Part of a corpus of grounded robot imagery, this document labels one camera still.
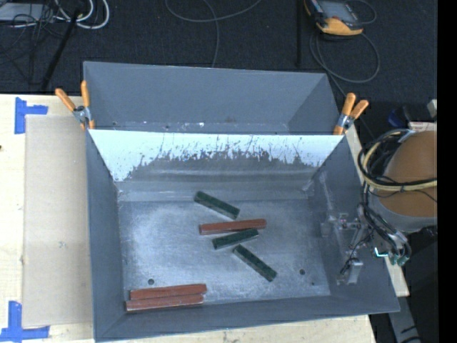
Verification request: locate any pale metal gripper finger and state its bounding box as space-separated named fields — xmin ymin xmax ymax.
xmin=336 ymin=259 xmax=364 ymax=286
xmin=319 ymin=213 xmax=360 ymax=238

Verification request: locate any dark green flat block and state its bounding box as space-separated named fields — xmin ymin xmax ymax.
xmin=232 ymin=244 xmax=278 ymax=283
xmin=194 ymin=190 xmax=241 ymax=220
xmin=211 ymin=228 xmax=260 ymax=251

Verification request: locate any red-brown flat block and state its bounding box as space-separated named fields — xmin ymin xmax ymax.
xmin=198 ymin=218 xmax=268 ymax=236
xmin=124 ymin=293 xmax=205 ymax=313
xmin=129 ymin=283 xmax=208 ymax=301

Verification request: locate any grey metal bin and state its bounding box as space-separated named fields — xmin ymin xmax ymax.
xmin=82 ymin=61 xmax=401 ymax=342

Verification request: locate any pale flat board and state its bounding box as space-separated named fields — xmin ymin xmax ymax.
xmin=21 ymin=114 xmax=94 ymax=330

